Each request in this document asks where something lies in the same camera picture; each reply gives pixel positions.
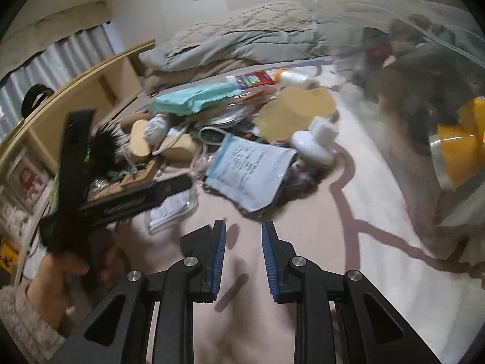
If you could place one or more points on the white lace ball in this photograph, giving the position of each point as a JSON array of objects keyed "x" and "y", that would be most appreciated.
[{"x": 159, "y": 129}]

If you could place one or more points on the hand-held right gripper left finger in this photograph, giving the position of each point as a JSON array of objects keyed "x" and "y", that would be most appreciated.
[{"x": 219, "y": 258}]

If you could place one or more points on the rounded wooden box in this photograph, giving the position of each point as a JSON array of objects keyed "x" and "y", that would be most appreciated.
[{"x": 182, "y": 149}]

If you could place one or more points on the long wooden shelf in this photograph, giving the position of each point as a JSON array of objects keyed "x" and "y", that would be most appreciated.
[{"x": 113, "y": 72}]

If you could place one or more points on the clear plastic storage bin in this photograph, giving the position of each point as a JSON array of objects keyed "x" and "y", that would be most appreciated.
[{"x": 416, "y": 159}]

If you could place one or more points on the red doll display case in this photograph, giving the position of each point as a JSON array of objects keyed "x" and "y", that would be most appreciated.
[{"x": 28, "y": 180}]

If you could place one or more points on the carved wooden block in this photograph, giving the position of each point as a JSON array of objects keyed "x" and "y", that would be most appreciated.
[{"x": 142, "y": 176}]

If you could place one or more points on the wooden clog sandal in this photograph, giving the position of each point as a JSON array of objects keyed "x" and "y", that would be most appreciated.
[{"x": 139, "y": 140}]

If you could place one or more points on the brown fleece blanket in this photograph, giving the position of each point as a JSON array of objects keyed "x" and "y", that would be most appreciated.
[{"x": 163, "y": 76}]

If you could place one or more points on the teal wipes pack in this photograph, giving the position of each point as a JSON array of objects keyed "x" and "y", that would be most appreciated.
[{"x": 193, "y": 98}]

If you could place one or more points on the black feather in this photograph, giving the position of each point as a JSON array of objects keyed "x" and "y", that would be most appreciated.
[{"x": 108, "y": 146}]

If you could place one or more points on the person's left forearm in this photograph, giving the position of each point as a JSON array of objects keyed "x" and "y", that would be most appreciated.
[{"x": 22, "y": 330}]

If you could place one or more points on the brown paper tube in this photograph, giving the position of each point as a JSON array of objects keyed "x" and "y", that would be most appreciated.
[{"x": 134, "y": 121}]

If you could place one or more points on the small white flat bottle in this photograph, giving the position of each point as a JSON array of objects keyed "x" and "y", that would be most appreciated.
[{"x": 310, "y": 144}]

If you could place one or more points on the beige quilted pillow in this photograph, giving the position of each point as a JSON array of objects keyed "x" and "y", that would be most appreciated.
[{"x": 265, "y": 17}]

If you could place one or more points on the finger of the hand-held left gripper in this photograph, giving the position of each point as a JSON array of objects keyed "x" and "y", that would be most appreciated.
[
  {"x": 144, "y": 197},
  {"x": 77, "y": 151}
]

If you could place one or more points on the grey curtain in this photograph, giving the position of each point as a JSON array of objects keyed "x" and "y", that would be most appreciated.
[{"x": 68, "y": 60}]

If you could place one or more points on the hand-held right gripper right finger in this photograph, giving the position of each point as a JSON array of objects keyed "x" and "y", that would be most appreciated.
[{"x": 269, "y": 261}]

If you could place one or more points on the black hat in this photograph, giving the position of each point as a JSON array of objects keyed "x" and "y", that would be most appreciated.
[{"x": 36, "y": 98}]

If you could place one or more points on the small red box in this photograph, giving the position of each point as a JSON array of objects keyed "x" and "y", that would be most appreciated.
[{"x": 255, "y": 79}]

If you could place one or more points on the person's left hand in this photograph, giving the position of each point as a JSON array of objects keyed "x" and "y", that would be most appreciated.
[{"x": 53, "y": 288}]

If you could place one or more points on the yellow translucent flat piece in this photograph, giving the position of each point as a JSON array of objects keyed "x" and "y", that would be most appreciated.
[{"x": 295, "y": 113}]

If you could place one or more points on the yellow roll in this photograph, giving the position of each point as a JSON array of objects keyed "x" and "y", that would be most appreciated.
[{"x": 460, "y": 140}]

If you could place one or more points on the white bottle orange cap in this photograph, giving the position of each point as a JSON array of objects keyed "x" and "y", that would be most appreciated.
[{"x": 297, "y": 79}]

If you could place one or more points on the white pouch blue edge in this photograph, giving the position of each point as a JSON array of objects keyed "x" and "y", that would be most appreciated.
[{"x": 250, "y": 174}]

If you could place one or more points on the beige printed valance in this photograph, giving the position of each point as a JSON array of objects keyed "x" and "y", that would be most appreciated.
[{"x": 49, "y": 26}]

